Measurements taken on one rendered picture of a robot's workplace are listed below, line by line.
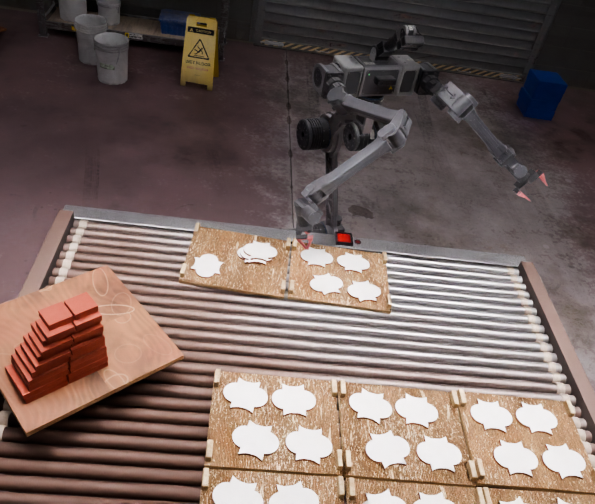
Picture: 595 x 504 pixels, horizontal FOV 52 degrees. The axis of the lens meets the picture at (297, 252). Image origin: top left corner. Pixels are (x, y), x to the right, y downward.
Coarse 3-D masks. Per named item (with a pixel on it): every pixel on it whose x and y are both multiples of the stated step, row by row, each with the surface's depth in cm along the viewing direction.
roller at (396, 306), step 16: (64, 272) 232; (80, 272) 233; (176, 288) 237; (192, 288) 238; (208, 288) 238; (400, 304) 248; (416, 304) 249; (496, 320) 252; (512, 320) 252; (528, 320) 253
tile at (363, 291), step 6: (354, 282) 250; (360, 282) 250; (366, 282) 251; (348, 288) 246; (354, 288) 247; (360, 288) 247; (366, 288) 248; (372, 288) 249; (378, 288) 249; (354, 294) 244; (360, 294) 245; (366, 294) 245; (372, 294) 246; (378, 294) 246; (360, 300) 242; (366, 300) 243; (372, 300) 244
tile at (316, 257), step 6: (306, 252) 260; (312, 252) 260; (318, 252) 261; (324, 252) 261; (306, 258) 256; (312, 258) 257; (318, 258) 258; (324, 258) 258; (330, 258) 259; (312, 264) 255; (318, 264) 255; (324, 264) 255
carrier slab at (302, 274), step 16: (336, 256) 262; (368, 256) 265; (304, 272) 251; (320, 272) 252; (336, 272) 254; (352, 272) 256; (368, 272) 257; (384, 272) 259; (288, 288) 243; (304, 288) 244; (384, 288) 251; (336, 304) 240; (352, 304) 241; (368, 304) 242; (384, 304) 244
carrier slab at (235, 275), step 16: (192, 240) 255; (208, 240) 257; (224, 240) 258; (240, 240) 260; (256, 240) 262; (272, 240) 264; (192, 256) 248; (224, 256) 251; (288, 256) 257; (192, 272) 241; (224, 272) 243; (240, 272) 245; (256, 272) 246; (272, 272) 248; (224, 288) 237; (240, 288) 238; (256, 288) 239; (272, 288) 241
